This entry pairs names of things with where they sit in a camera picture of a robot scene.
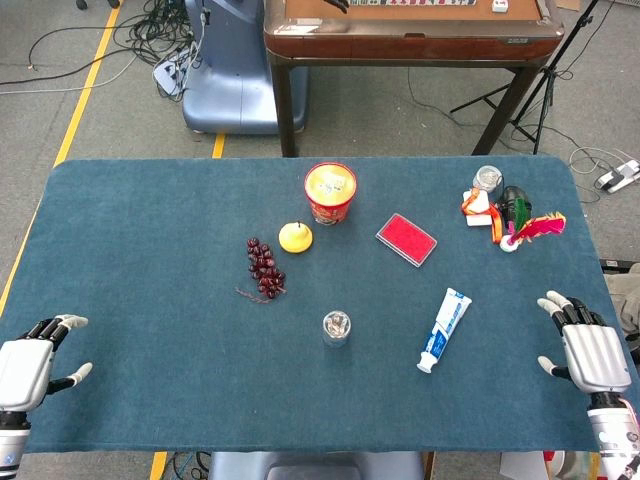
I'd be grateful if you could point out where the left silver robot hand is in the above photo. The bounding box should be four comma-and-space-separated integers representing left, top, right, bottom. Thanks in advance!
0, 313, 94, 414

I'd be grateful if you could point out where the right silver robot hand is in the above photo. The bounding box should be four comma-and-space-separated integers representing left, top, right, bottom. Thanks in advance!
536, 290, 633, 396

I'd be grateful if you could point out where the blue and white toothpaste tube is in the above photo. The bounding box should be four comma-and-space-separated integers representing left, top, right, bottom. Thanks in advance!
416, 287, 473, 375

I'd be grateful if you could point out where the blue grey own robot base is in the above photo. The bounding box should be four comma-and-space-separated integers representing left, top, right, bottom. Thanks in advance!
207, 451, 426, 480

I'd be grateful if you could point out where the red instant noodle cup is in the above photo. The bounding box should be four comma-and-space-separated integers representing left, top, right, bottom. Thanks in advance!
303, 161, 359, 227

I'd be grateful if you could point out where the grey fabric bundle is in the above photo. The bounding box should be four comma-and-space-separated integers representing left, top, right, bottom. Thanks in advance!
602, 263, 640, 351

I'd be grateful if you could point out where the pink green feather shuttlecock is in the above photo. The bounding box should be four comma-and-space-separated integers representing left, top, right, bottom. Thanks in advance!
499, 198, 568, 254

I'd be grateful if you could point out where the blue felt table cloth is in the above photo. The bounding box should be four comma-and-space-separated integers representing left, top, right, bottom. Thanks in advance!
0, 155, 640, 455

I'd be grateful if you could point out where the black computer mouse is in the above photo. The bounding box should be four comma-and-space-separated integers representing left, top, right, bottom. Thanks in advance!
497, 185, 534, 234

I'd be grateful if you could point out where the small clear plastic jar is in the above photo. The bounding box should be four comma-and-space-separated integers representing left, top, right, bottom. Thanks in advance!
472, 165, 504, 195

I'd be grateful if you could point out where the red ink pad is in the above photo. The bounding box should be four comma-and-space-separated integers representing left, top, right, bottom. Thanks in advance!
374, 212, 438, 269

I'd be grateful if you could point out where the clear jar with cartoon label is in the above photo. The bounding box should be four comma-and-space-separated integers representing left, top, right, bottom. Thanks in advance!
321, 310, 352, 350

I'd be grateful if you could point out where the dark red grape bunch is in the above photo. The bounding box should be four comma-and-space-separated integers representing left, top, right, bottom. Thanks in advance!
234, 237, 288, 305

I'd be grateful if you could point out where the black tripod stand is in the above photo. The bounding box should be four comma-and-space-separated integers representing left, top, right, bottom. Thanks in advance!
449, 0, 601, 155

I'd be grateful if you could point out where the yellow pear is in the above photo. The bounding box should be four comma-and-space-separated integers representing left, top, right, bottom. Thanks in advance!
278, 220, 315, 255

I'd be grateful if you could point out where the white power strip with plugs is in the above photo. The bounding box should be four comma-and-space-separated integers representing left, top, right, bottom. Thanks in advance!
152, 47, 194, 97

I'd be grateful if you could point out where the brown mahjong table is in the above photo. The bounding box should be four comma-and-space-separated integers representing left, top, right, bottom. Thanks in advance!
262, 0, 566, 159

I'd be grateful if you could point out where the row of mahjong tiles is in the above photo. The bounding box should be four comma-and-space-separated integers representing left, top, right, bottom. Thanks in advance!
349, 0, 476, 8

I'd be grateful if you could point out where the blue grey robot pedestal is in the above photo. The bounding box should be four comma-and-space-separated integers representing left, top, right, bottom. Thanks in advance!
181, 0, 309, 136

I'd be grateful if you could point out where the black floor cable bundle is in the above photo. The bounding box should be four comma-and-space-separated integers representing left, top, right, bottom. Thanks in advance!
27, 0, 201, 104

